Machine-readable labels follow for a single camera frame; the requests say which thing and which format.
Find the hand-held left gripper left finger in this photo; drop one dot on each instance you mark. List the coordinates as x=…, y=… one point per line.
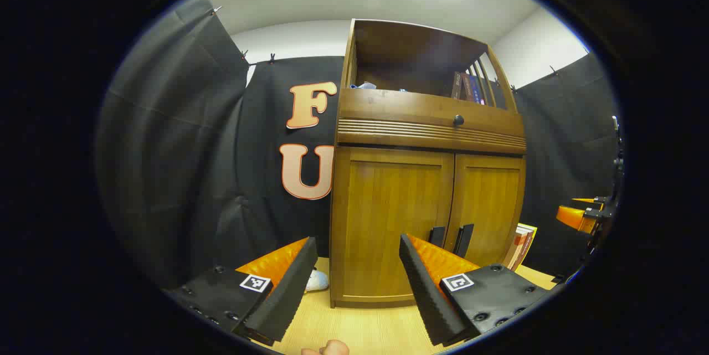
x=288, y=299

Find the small white bag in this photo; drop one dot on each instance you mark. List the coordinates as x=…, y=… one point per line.
x=317, y=282

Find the black backdrop cloth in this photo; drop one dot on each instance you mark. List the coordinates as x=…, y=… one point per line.
x=183, y=150

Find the wooden drawer with black knob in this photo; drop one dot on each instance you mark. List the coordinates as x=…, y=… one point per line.
x=399, y=111

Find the beige book with orange band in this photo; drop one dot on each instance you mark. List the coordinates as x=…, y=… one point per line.
x=512, y=250

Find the wooden double-door shoe cabinet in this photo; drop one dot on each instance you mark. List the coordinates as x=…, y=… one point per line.
x=399, y=45

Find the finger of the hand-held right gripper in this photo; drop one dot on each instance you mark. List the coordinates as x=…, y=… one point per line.
x=582, y=200
x=576, y=219

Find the wooden shoe cabinet door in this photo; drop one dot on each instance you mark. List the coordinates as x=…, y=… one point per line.
x=382, y=216
x=487, y=200

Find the dark red-brown book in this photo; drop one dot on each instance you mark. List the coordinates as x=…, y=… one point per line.
x=467, y=88

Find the leaning brown book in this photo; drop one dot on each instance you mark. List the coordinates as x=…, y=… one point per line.
x=456, y=86

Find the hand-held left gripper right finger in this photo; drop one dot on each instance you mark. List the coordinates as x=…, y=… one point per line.
x=426, y=299

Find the blue book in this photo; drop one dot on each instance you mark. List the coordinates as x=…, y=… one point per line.
x=478, y=92

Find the pale blue cloth bundle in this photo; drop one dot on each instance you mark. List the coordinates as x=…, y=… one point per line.
x=363, y=86

